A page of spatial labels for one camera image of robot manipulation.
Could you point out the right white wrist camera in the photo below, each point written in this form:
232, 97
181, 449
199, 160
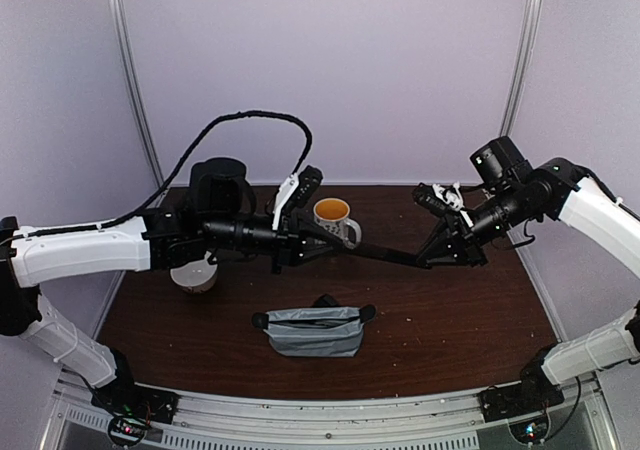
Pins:
442, 200

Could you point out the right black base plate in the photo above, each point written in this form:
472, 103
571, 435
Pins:
518, 399

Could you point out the grey zipper pouch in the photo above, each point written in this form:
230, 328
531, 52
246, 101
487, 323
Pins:
315, 332

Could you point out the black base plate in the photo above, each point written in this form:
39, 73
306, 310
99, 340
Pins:
518, 399
143, 404

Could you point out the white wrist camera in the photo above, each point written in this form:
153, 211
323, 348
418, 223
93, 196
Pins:
295, 192
442, 200

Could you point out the black comb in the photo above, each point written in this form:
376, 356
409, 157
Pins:
384, 254

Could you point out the aluminium frame post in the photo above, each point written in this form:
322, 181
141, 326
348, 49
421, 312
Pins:
134, 93
527, 39

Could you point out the right aluminium frame post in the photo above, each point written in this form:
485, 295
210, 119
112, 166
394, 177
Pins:
527, 39

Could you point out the white ceramic bowl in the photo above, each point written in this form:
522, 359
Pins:
196, 277

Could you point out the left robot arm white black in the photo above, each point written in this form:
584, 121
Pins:
218, 213

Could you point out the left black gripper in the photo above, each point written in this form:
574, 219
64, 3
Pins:
293, 231

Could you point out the front aluminium rail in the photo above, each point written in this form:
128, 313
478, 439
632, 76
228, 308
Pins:
441, 421

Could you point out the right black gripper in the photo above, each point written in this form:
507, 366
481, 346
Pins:
460, 239

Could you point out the circuit board with leds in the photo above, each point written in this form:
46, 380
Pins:
530, 431
124, 431

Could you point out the floral ceramic mug yellow inside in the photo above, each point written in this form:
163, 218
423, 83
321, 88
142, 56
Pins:
333, 215

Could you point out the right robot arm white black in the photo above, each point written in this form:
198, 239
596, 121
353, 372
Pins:
519, 193

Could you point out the right circuit board with leds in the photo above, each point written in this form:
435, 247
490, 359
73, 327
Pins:
530, 431

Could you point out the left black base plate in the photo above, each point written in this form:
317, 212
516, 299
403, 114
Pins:
143, 404

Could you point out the black clipper guard attachment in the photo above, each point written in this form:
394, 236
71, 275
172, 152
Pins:
326, 301

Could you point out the left aluminium frame post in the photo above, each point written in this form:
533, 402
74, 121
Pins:
134, 93

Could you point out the left circuit board with leds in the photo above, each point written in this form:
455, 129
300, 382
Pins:
124, 431

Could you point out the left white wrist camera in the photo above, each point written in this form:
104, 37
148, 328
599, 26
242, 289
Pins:
295, 192

